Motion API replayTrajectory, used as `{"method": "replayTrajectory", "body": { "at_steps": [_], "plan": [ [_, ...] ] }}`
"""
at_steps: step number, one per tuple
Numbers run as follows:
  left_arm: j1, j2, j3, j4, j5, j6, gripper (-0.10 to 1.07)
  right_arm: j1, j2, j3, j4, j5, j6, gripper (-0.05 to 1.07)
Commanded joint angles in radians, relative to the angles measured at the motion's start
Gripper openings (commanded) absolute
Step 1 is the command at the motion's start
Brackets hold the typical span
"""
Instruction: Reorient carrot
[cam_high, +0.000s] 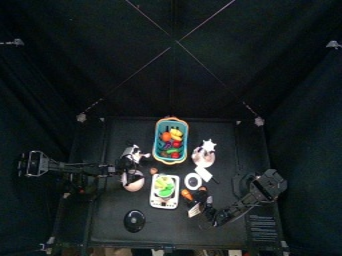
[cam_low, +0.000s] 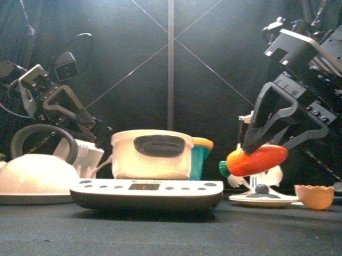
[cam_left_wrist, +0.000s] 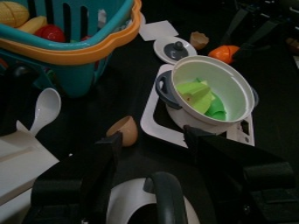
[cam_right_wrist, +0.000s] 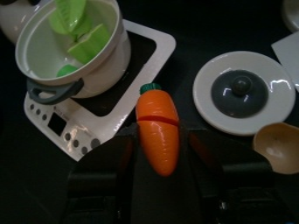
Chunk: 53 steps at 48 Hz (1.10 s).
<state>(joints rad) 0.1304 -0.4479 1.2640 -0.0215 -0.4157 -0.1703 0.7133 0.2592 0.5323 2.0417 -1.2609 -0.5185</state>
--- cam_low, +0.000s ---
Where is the orange toy carrot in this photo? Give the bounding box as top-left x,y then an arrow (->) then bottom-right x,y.
217,143 -> 290,178

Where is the teal cup orange lid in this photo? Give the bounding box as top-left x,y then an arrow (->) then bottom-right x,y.
189,136 -> 215,181

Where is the white ribbed toy cup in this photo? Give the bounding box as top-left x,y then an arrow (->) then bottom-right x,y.
52,138 -> 107,179

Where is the white toy stand with plate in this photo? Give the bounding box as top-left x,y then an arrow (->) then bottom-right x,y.
225,113 -> 300,209

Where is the small orange bowl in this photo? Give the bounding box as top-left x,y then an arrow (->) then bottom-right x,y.
294,184 -> 336,211

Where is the white toy cooker with panel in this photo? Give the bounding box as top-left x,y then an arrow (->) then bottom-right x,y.
68,128 -> 225,213

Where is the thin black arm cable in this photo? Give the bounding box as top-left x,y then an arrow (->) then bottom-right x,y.
0,98 -> 33,120

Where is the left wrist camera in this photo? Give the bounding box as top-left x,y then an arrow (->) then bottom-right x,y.
53,51 -> 81,83

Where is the thin diagonal brace wire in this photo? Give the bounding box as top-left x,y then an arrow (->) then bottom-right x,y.
129,0 -> 256,106
84,0 -> 224,109

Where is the white toy kettle grey handle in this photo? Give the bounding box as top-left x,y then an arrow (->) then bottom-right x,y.
0,123 -> 82,205

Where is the vertical metal frame pole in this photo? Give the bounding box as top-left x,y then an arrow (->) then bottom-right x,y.
165,0 -> 176,131

